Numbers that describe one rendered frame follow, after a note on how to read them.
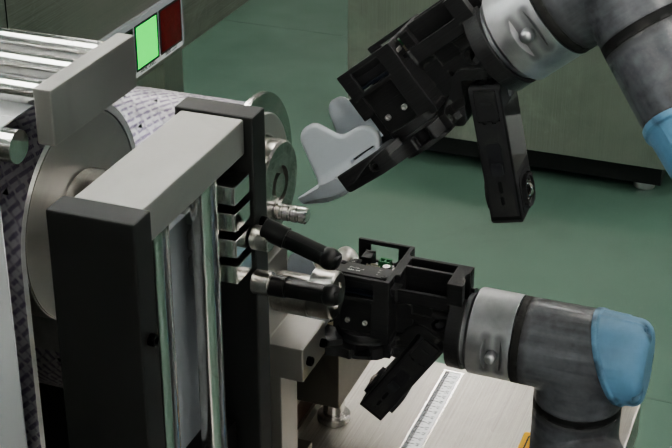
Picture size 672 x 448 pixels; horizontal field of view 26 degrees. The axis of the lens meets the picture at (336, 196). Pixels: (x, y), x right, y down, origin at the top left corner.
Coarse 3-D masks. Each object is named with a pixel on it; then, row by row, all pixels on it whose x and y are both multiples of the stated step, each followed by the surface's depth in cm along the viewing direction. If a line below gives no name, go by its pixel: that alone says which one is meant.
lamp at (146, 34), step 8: (144, 24) 166; (152, 24) 168; (136, 32) 165; (144, 32) 167; (152, 32) 169; (144, 40) 167; (152, 40) 169; (144, 48) 167; (152, 48) 169; (144, 56) 168; (152, 56) 169; (144, 64) 168
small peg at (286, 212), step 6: (276, 204) 118; (282, 204) 118; (288, 204) 118; (276, 210) 118; (282, 210) 118; (288, 210) 118; (294, 210) 117; (300, 210) 117; (306, 210) 117; (276, 216) 118; (282, 216) 118; (288, 216) 118; (294, 216) 117; (300, 216) 117; (306, 216) 117; (294, 222) 118; (300, 222) 117; (306, 222) 118
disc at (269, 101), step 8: (256, 96) 116; (264, 96) 118; (272, 96) 119; (248, 104) 115; (256, 104) 116; (264, 104) 118; (272, 104) 120; (280, 104) 121; (272, 112) 120; (280, 112) 122; (280, 120) 122; (288, 120) 124; (288, 128) 124; (288, 136) 124
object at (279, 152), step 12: (276, 144) 117; (288, 144) 119; (276, 156) 117; (288, 156) 119; (276, 168) 117; (288, 168) 120; (276, 180) 118; (288, 180) 120; (276, 192) 118; (288, 192) 121
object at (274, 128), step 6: (264, 114) 118; (270, 114) 119; (270, 120) 119; (276, 120) 120; (270, 126) 119; (276, 126) 120; (282, 126) 122; (270, 132) 119; (276, 132) 121; (282, 132) 122; (282, 138) 122
